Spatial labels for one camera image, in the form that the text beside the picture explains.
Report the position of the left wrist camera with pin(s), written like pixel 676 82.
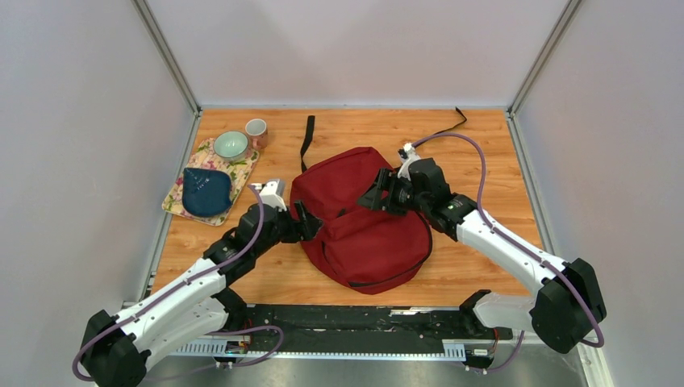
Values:
pixel 271 193

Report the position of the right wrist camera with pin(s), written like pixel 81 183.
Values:
pixel 407 155

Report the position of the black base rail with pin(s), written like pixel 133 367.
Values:
pixel 440 333

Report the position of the dark blue leaf plate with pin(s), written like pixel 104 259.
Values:
pixel 206 192

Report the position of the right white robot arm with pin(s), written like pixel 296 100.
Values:
pixel 565 302

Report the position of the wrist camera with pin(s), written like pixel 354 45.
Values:
pixel 271 193
pixel 407 155

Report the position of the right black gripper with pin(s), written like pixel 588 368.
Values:
pixel 384 181

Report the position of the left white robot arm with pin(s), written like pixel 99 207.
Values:
pixel 120 349

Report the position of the floral fabric tray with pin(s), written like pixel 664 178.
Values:
pixel 206 158

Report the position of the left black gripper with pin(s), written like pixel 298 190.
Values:
pixel 309 225

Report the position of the light green ceramic bowl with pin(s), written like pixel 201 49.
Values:
pixel 231 146

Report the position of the pink ceramic mug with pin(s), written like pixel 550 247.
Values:
pixel 257 132

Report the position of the red backpack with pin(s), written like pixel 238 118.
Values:
pixel 364 250

